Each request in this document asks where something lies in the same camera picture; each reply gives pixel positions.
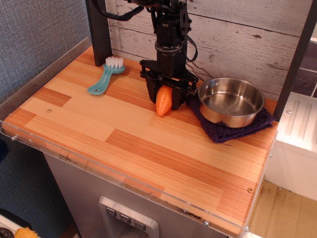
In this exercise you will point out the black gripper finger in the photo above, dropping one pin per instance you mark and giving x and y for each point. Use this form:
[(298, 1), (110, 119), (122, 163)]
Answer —
[(153, 85), (178, 97)]

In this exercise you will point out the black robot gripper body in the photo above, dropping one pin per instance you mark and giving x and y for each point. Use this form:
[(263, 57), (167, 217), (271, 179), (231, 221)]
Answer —
[(170, 68)]

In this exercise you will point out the orange plastic carrot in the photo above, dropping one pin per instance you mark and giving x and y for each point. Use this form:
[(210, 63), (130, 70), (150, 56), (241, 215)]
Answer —
[(163, 100)]

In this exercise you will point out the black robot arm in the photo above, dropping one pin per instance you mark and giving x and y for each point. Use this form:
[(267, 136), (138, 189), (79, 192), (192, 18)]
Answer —
[(171, 24)]

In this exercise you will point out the silver metal pot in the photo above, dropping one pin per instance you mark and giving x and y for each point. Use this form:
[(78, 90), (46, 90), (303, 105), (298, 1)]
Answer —
[(230, 102)]

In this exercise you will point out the teal dish brush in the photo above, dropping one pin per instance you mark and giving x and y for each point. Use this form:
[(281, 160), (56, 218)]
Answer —
[(112, 65)]

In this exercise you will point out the dark purple cloth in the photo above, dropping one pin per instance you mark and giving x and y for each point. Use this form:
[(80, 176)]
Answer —
[(221, 134)]

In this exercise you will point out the white toy sink unit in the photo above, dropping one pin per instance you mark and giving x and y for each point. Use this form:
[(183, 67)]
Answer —
[(293, 160)]

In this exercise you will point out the grey toy fridge cabinet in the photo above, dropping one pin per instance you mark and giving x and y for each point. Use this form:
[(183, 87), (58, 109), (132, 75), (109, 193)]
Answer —
[(81, 191)]

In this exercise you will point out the silver dispenser panel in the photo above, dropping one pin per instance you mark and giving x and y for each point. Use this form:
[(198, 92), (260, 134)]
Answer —
[(122, 222)]

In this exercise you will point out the clear acrylic edge guard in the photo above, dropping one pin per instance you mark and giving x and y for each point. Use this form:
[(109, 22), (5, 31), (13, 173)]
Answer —
[(203, 193)]

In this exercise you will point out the yellow orange toy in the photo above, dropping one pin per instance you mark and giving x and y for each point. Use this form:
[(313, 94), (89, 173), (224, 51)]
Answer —
[(25, 233)]

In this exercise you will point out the dark grey left post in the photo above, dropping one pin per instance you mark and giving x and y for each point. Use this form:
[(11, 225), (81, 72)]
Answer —
[(99, 30)]

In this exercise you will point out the dark grey post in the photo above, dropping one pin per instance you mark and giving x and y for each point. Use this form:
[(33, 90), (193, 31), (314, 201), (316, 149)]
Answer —
[(297, 60), (99, 30)]

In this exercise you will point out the dark grey right post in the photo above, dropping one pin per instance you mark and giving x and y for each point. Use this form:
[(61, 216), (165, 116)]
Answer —
[(297, 60)]

